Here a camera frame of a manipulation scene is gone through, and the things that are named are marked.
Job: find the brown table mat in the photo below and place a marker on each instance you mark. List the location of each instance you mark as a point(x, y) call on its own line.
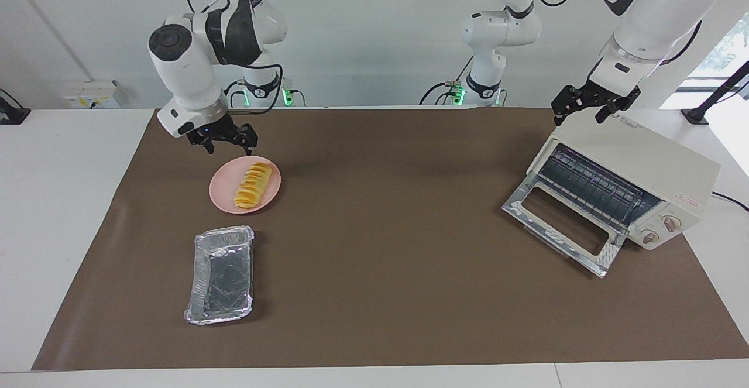
point(409, 259)

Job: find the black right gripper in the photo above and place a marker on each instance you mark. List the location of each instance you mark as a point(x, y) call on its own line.
point(216, 131)

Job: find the beige oven knob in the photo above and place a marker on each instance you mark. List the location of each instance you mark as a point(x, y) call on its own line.
point(649, 237)
point(671, 223)

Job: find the white wall socket box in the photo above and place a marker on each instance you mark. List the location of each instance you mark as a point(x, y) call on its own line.
point(88, 95)

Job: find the glass oven door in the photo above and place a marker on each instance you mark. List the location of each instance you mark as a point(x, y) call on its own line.
point(608, 257)

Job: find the pink round plate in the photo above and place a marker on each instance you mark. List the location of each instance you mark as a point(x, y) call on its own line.
point(225, 192)

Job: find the aluminium foil tray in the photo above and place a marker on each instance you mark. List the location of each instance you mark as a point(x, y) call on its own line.
point(222, 277)

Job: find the black camera stand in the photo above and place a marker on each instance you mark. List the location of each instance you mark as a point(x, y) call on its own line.
point(720, 92)

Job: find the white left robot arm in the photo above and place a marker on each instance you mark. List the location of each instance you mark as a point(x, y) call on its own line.
point(661, 19)

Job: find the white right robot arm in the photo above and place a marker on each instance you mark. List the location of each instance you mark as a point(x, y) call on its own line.
point(181, 66)

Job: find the metal oven rack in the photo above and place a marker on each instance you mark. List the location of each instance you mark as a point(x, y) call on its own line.
point(585, 180)

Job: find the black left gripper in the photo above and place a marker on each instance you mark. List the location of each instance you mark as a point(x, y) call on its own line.
point(603, 96)

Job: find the black table clamp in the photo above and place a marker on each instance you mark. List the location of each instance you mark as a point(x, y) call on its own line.
point(11, 113)

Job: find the cream toaster oven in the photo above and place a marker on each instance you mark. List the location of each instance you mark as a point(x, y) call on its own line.
point(655, 154)

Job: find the yellow sliced bread loaf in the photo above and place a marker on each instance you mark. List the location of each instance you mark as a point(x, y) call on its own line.
point(253, 186)

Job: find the bright window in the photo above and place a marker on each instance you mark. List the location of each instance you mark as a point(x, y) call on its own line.
point(722, 54)

